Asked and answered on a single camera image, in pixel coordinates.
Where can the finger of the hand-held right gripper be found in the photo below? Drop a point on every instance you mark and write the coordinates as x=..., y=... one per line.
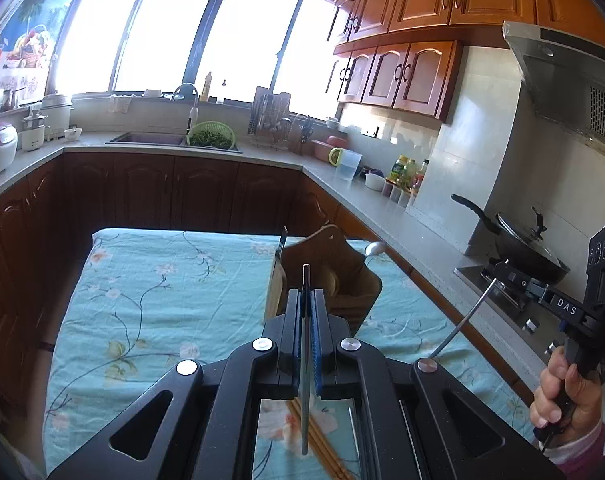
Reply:
x=517, y=275

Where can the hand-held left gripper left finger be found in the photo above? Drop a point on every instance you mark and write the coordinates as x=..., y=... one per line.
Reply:
x=293, y=330

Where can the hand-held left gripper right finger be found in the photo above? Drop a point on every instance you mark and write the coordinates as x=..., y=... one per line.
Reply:
x=318, y=340

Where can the metal chopstick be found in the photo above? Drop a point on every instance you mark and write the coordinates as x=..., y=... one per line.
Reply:
x=462, y=322
x=305, y=280
x=354, y=430

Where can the wooden utensil holder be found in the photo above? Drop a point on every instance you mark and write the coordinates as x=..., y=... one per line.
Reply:
x=342, y=270

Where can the bundle of wooden chopsticks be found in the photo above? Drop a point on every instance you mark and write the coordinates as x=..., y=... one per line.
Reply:
x=322, y=442

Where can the person's right forearm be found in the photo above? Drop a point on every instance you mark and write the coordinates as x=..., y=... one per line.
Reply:
x=587, y=455

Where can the dish rack with utensils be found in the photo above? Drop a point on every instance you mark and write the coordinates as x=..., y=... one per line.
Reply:
x=270, y=120

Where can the person's right hand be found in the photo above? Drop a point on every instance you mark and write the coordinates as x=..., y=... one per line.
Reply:
x=587, y=400

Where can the black wok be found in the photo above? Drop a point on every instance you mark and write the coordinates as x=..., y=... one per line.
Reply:
x=522, y=255

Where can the gas stove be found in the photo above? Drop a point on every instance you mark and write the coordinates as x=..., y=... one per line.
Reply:
x=502, y=295

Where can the glass wok lid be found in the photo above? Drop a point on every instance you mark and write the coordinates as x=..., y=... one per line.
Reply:
x=527, y=232

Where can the metal spoon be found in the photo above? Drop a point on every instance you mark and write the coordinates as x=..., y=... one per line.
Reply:
x=376, y=249

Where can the teal floral tablecloth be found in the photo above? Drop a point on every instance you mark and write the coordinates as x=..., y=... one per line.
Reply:
x=172, y=300

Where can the row of spice jars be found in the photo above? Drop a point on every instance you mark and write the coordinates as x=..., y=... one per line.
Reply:
x=397, y=195

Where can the grey kitchen countertop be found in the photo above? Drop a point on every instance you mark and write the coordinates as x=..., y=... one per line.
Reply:
x=332, y=185

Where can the row of condiment bottles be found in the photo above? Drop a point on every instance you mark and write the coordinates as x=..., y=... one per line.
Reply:
x=397, y=170

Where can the white lidded bowl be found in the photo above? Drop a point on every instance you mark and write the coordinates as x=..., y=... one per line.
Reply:
x=375, y=181

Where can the clear measuring jug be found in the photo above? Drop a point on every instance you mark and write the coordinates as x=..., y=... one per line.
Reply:
x=348, y=165

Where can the steel range hood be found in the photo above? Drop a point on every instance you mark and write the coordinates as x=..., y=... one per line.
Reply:
x=567, y=80

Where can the pink container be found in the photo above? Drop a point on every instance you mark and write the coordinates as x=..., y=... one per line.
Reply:
x=325, y=147

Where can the knife block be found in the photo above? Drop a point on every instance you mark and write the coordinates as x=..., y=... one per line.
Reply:
x=305, y=135

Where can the green colander with vegetables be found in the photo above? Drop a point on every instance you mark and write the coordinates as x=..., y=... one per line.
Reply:
x=211, y=136

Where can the kitchen sink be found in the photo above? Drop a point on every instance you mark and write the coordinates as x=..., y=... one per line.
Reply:
x=147, y=139

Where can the tall bottle on windowsill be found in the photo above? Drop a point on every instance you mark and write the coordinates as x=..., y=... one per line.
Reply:
x=207, y=87

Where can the chrome faucet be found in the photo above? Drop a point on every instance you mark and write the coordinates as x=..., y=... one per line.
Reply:
x=185, y=91

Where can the white cloth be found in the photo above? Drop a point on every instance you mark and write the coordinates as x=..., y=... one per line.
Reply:
x=121, y=103

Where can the small white bowl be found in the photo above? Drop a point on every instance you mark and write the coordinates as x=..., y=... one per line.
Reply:
x=73, y=134

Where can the kitchen window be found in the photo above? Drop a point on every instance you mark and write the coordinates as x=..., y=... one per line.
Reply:
x=182, y=35

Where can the large white rice cooker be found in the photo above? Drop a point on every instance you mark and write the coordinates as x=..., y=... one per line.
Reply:
x=57, y=115

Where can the small white steamer pot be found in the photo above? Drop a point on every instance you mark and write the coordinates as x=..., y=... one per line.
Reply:
x=35, y=132

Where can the wooden wall cabinets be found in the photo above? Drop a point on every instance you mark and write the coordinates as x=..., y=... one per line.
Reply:
x=422, y=35

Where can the fruit and palm wall poster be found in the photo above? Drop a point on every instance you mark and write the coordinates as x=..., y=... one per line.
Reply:
x=30, y=35

